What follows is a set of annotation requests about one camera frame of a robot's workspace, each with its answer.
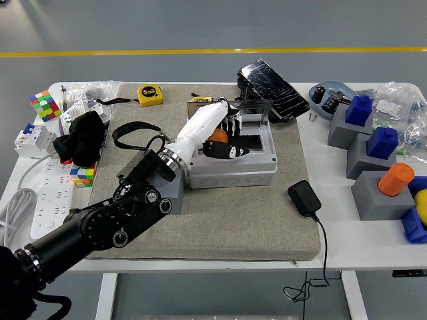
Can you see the round yellow black tape measure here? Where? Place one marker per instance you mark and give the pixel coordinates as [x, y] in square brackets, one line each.
[200, 98]

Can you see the white purple carton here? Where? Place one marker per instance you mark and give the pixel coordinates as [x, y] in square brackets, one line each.
[78, 108]

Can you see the grey-brown fabric mat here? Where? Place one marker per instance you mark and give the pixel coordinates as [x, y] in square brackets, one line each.
[217, 226]

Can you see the white table frame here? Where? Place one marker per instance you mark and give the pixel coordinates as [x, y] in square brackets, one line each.
[105, 296]

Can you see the black cloth glove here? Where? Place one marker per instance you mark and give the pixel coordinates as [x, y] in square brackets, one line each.
[83, 136]

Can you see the blue-grey oval tray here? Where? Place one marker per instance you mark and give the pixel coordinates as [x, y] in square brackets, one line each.
[333, 85]

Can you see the cracked black phone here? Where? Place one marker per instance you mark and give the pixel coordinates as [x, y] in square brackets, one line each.
[273, 90]

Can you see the black power adapter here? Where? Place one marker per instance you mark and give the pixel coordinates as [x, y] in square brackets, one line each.
[303, 198]

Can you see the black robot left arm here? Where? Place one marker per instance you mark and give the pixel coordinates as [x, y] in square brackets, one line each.
[100, 223]

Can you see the grey plastic junction box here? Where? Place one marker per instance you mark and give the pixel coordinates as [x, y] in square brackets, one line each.
[233, 176]

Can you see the yellow rounded object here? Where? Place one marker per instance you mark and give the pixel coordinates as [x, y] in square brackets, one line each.
[422, 206]

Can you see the blue plastic block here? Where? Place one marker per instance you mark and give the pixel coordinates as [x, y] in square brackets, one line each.
[382, 143]
[358, 111]

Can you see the clear plastic bag of parts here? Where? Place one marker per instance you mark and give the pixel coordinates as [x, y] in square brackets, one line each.
[397, 96]
[415, 136]

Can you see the grey block with round hole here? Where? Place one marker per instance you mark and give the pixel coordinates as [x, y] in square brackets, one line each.
[177, 196]

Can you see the black cylindrical capacitor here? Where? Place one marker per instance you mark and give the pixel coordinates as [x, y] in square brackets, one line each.
[221, 98]
[329, 103]
[319, 95]

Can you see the large colourful puzzle cube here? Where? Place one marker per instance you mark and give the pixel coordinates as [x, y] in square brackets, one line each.
[45, 105]

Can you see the small green connector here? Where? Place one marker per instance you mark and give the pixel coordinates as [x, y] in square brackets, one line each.
[400, 152]

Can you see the grey block holder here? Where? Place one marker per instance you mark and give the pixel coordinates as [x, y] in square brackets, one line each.
[338, 133]
[358, 160]
[370, 203]

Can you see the white circuit breaker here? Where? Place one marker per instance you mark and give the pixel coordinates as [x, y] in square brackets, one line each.
[33, 140]

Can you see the small colourful puzzle cube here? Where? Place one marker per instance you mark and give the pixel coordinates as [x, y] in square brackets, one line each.
[83, 175]

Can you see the black table control panel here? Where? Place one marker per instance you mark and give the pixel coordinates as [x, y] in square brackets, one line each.
[408, 273]

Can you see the smoked transparent box lid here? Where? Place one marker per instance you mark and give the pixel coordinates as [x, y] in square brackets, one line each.
[253, 110]

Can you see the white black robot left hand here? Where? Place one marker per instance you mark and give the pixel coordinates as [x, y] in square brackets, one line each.
[200, 123]

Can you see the white power strip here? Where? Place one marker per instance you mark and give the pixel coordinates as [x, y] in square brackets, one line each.
[50, 200]

